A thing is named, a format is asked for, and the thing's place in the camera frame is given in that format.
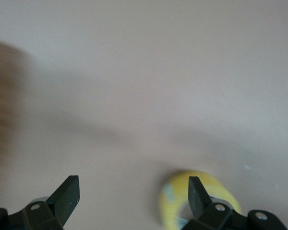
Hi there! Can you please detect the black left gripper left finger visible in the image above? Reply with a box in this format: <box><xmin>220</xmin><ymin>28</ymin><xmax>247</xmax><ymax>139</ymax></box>
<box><xmin>0</xmin><ymin>175</ymin><xmax>81</xmax><ymax>230</ymax></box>

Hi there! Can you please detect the yellow clear tape roll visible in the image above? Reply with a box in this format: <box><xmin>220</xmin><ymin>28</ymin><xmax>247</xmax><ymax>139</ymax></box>
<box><xmin>157</xmin><ymin>169</ymin><xmax>242</xmax><ymax>230</ymax></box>

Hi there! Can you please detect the brown wicker basket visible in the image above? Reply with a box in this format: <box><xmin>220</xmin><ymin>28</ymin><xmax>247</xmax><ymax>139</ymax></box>
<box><xmin>0</xmin><ymin>39</ymin><xmax>24</xmax><ymax>168</ymax></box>

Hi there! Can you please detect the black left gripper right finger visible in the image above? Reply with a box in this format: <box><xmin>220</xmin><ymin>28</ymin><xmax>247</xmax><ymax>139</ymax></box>
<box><xmin>182</xmin><ymin>176</ymin><xmax>288</xmax><ymax>230</ymax></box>

